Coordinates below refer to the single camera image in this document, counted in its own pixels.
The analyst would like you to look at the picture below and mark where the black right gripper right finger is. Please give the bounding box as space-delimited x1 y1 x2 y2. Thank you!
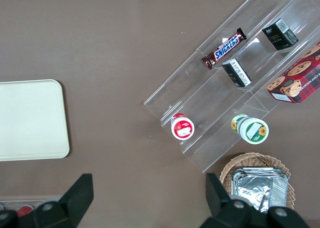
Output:
201 173 254 228

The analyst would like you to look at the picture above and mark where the red tartan cookie box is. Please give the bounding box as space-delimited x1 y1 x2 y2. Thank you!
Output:
265 41 320 105

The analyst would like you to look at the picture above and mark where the green lidded sunflower cup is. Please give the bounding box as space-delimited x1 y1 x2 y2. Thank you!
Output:
230 113 270 145

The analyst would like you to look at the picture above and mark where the aluminium foil container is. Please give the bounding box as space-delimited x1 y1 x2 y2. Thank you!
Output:
230 166 291 214

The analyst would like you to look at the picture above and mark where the red lidded small cup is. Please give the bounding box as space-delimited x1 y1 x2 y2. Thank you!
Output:
170 112 196 141

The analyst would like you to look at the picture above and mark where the clear acrylic stepped shelf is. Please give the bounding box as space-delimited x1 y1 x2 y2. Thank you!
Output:
143 0 320 174

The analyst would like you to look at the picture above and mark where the cream rectangular plastic tray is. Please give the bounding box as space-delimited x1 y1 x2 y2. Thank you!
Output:
0 79 71 162

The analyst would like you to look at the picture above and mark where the Snickers chocolate bar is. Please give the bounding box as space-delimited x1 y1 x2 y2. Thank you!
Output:
201 27 248 71

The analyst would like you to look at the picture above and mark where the light wicker basket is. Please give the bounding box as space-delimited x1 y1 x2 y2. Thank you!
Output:
218 152 296 212

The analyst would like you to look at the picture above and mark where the red cola bottle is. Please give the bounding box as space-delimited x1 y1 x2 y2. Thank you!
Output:
16 205 35 219

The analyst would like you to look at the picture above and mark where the clear acrylic bottle rack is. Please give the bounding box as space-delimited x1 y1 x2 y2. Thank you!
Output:
0 199 55 214

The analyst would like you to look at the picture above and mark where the small black carton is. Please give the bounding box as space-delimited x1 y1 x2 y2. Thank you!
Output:
221 58 253 88
261 17 300 51

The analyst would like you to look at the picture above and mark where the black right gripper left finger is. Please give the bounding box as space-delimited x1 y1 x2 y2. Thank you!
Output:
32 173 95 228

